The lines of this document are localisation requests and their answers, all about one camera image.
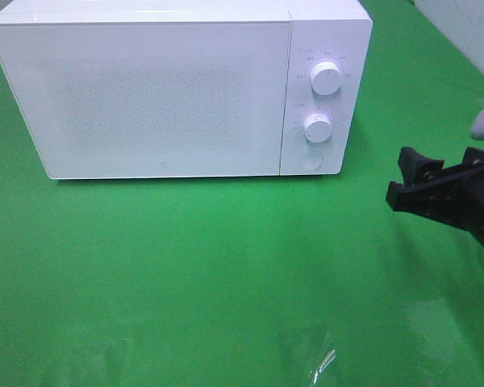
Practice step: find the white microwave knob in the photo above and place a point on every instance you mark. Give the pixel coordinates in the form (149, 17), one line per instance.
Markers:
(326, 77)
(317, 128)

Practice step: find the green table cloth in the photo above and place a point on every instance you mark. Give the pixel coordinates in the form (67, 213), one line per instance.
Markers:
(188, 282)

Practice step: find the clear tape patch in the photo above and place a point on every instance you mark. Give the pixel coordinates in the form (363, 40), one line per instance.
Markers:
(308, 356)
(439, 341)

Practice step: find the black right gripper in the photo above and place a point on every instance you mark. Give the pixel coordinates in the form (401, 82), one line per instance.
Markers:
(456, 200)

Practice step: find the clear tape patch right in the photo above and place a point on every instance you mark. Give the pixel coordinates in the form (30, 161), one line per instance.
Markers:
(439, 341)

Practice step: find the white microwave oven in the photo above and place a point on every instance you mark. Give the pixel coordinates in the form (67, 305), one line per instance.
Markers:
(319, 30)

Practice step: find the round door release button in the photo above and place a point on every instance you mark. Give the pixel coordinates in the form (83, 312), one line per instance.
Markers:
(311, 160)

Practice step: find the white microwave door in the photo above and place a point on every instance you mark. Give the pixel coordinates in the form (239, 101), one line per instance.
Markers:
(130, 100)

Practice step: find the clear tape patch centre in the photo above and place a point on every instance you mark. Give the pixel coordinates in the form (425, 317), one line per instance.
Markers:
(308, 356)

